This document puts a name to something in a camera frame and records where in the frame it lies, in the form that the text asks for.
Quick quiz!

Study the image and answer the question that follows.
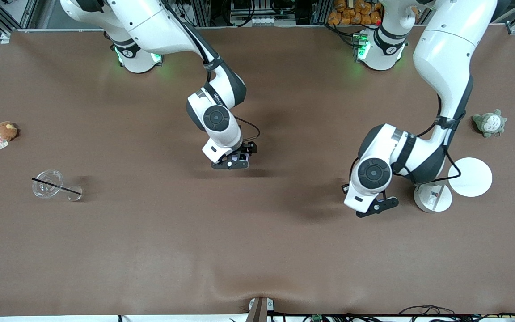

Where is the grey totoro plush toy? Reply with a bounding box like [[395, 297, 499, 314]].
[[472, 109, 508, 139]]

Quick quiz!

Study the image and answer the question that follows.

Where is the metal table edge bracket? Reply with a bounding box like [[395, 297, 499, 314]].
[[248, 296, 275, 322]]

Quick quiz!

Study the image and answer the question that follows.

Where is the thin black straw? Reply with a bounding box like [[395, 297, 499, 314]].
[[31, 178, 82, 195]]

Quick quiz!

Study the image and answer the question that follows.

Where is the orange plush toy pile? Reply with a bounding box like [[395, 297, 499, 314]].
[[327, 0, 384, 26]]

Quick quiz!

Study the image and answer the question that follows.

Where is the brown plush toy with tag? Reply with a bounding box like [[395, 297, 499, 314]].
[[0, 121, 19, 150]]

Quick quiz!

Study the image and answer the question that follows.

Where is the clear plastic cup with straw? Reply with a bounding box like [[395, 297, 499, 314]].
[[32, 169, 83, 202]]

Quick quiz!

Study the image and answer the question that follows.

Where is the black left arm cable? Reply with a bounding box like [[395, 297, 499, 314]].
[[349, 96, 462, 184]]

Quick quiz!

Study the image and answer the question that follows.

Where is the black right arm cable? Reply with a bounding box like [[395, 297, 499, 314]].
[[164, 0, 261, 143]]

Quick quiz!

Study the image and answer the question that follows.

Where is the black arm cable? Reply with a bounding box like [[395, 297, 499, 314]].
[[164, 0, 261, 143], [349, 96, 462, 184]]

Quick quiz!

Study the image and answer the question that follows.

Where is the white desk lamp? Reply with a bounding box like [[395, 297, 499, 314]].
[[414, 157, 494, 213]]

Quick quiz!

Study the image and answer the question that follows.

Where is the brown table mat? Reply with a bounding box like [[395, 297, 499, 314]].
[[0, 26, 515, 317]]

